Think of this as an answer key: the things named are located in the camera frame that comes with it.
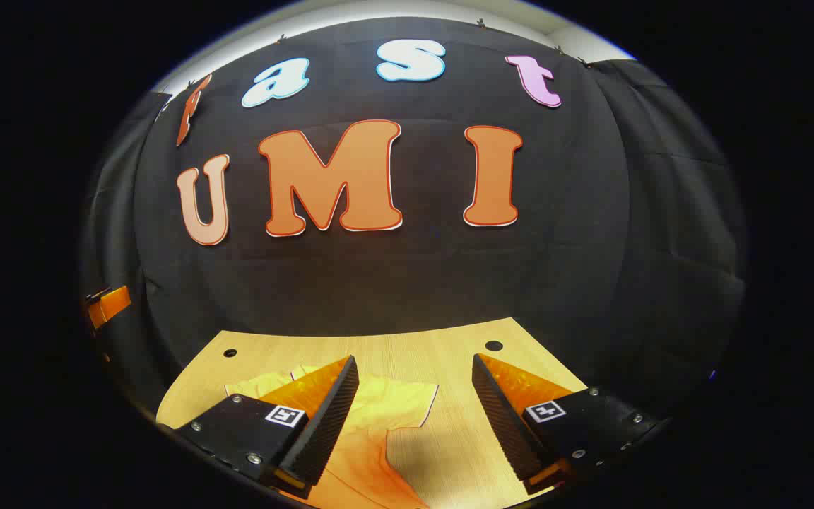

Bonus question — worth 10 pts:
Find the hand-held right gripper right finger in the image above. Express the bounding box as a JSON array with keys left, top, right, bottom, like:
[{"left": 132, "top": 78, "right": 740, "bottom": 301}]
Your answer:
[{"left": 471, "top": 353, "right": 664, "bottom": 497}]

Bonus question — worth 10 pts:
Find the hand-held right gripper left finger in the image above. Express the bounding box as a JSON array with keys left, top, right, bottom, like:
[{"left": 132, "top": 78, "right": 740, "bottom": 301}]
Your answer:
[{"left": 170, "top": 355, "right": 360, "bottom": 499}]

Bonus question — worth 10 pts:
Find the orange T-shirt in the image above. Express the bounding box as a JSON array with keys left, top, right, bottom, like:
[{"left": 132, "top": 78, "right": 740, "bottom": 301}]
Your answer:
[{"left": 223, "top": 364, "right": 440, "bottom": 509}]

